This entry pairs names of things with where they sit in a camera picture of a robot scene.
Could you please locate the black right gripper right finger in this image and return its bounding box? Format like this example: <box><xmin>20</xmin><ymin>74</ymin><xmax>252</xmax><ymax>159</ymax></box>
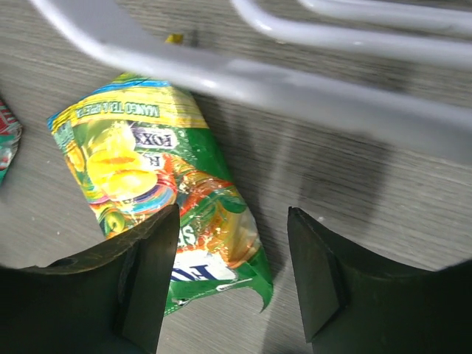
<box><xmin>287</xmin><ymin>207</ymin><xmax>471</xmax><ymax>353</ymax></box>

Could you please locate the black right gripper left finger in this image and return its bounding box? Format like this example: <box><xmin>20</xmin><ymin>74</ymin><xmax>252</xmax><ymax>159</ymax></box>
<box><xmin>1</xmin><ymin>205</ymin><xmax>179</xmax><ymax>353</ymax></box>

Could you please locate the white wire dish rack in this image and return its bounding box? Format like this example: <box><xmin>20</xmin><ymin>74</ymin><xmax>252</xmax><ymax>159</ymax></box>
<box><xmin>34</xmin><ymin>1</ymin><xmax>471</xmax><ymax>164</ymax></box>

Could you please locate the teal Fox's blossom candy bag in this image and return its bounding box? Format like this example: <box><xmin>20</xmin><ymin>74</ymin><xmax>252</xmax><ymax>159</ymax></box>
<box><xmin>0</xmin><ymin>100</ymin><xmax>23</xmax><ymax>181</ymax></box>

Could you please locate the green Fox's spring tea bag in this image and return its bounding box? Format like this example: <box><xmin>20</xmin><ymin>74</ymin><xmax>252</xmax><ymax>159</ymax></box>
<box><xmin>47</xmin><ymin>73</ymin><xmax>274</xmax><ymax>313</ymax></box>

